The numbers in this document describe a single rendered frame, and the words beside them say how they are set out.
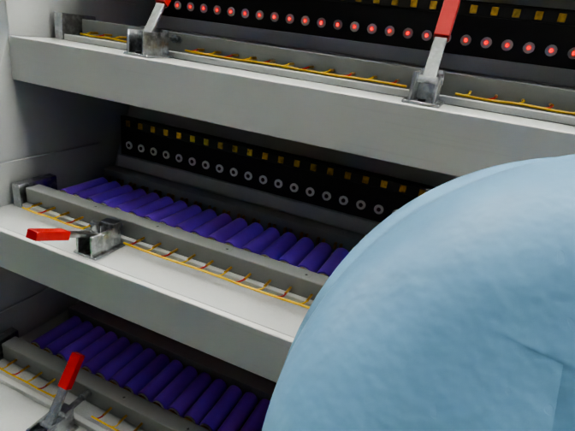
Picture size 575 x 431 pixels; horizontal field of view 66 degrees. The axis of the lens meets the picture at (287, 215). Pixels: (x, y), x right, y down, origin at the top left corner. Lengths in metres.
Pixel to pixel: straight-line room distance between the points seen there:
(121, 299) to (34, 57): 0.27
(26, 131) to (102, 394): 0.31
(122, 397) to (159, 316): 0.14
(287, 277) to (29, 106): 0.36
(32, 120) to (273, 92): 0.32
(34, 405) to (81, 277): 0.18
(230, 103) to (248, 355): 0.21
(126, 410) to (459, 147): 0.42
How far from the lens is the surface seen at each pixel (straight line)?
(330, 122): 0.36
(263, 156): 0.53
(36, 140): 0.61
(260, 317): 0.38
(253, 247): 0.45
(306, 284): 0.40
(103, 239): 0.46
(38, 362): 0.61
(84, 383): 0.57
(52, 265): 0.49
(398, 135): 0.35
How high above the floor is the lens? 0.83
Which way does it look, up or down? 2 degrees down
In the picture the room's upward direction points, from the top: 15 degrees clockwise
